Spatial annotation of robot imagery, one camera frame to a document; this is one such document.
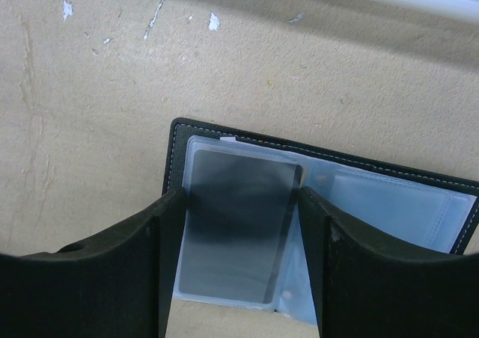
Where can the black leather card holder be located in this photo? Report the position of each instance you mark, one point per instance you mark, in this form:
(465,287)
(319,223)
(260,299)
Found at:
(430,210)

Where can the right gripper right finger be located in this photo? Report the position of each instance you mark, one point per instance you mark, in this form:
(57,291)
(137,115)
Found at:
(367,283)

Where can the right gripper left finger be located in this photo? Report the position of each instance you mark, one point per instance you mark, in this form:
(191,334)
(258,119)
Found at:
(116,283)

